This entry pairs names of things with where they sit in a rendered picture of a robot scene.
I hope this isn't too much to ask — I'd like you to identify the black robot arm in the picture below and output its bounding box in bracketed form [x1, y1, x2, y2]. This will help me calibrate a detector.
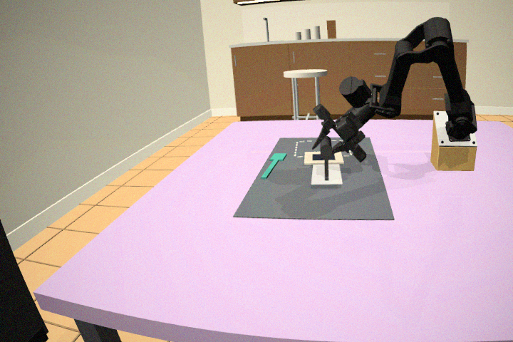
[335, 17, 477, 144]

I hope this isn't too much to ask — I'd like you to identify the cream square tile with dark blue centre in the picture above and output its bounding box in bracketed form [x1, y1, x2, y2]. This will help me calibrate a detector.
[304, 152, 344, 165]

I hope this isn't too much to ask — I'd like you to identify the teal flat trowel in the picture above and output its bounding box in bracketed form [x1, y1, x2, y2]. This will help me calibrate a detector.
[261, 153, 287, 180]

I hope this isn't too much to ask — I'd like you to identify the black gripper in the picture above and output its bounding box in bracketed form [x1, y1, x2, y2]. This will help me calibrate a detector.
[312, 104, 367, 162]

